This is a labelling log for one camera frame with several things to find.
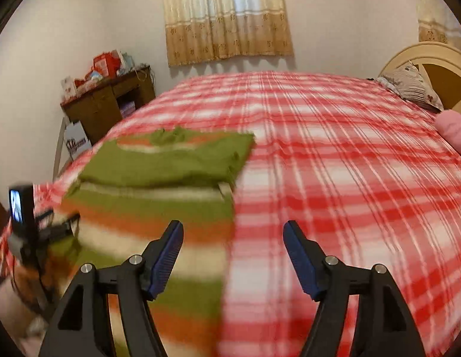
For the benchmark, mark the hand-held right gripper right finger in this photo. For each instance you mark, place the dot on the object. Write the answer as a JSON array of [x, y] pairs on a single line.
[[301, 260]]

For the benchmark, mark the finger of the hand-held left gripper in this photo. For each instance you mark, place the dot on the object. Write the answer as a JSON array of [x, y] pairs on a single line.
[[61, 228]]

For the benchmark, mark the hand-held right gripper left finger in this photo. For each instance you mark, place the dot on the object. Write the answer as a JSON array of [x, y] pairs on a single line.
[[167, 256]]

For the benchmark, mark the green striped sweater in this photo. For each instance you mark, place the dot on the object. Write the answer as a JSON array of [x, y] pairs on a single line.
[[159, 163]]

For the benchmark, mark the bed with red plaid sheet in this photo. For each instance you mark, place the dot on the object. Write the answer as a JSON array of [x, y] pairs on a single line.
[[327, 193]]

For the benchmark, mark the grey metal rod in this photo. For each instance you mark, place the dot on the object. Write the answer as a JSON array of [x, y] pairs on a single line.
[[59, 148]]

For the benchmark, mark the white printed cardboard box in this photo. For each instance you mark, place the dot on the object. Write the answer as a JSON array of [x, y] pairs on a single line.
[[77, 143]]

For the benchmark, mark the brown wooden desk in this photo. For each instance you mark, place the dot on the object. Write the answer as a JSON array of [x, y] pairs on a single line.
[[96, 108]]

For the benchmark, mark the small white box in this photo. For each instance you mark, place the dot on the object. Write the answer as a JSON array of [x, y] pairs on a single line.
[[68, 89]]

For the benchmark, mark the red gift box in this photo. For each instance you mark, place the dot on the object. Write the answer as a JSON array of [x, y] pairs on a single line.
[[106, 66]]

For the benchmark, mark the pink cloth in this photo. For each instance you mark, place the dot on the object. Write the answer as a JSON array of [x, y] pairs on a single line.
[[455, 128]]

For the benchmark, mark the grey patterned pillow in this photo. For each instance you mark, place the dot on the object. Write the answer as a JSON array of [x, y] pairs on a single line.
[[412, 85]]

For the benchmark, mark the cream bed headboard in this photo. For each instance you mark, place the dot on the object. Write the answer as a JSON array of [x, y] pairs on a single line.
[[431, 55]]

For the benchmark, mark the beige patterned window curtain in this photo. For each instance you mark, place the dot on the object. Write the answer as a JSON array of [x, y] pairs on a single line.
[[223, 18]]

